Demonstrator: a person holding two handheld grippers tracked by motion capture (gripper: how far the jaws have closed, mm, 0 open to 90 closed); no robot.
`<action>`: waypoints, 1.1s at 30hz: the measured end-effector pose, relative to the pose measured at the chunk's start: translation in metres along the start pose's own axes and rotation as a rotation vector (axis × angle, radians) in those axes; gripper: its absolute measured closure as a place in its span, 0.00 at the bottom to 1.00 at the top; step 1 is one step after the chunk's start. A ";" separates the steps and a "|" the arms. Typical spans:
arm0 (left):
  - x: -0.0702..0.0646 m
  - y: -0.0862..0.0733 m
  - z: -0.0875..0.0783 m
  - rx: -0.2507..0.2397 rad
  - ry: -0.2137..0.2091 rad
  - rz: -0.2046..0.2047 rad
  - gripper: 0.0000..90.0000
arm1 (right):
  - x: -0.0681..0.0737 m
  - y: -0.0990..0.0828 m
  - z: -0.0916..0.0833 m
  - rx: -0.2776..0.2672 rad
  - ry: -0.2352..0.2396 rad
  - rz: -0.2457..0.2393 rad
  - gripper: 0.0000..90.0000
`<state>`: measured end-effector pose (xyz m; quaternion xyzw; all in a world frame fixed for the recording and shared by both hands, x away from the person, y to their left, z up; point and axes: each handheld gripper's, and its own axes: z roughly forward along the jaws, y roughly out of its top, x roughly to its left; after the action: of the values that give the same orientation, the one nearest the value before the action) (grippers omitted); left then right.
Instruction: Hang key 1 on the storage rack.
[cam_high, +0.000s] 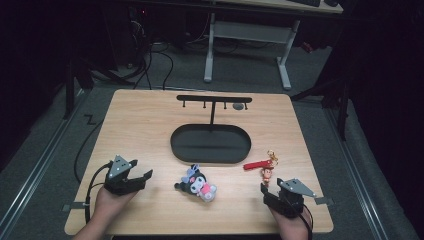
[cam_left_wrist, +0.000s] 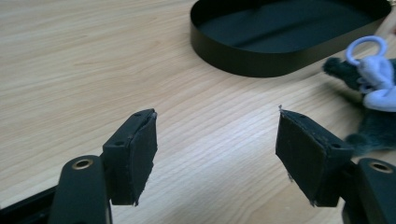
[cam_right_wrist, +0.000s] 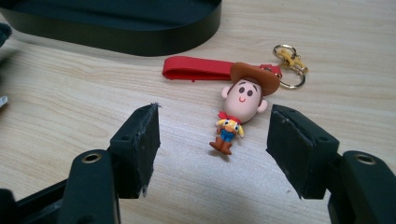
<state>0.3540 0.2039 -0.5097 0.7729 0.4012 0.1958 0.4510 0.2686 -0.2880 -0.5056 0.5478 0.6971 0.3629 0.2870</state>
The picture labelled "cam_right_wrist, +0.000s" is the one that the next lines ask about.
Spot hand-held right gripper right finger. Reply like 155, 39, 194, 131
265, 104, 341, 201

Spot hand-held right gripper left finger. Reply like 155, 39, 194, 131
106, 103, 162, 200

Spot cowboy figure keychain red strap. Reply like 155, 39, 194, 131
162, 44, 309, 156

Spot black key rack oval base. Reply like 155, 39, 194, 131
0, 0, 223, 57

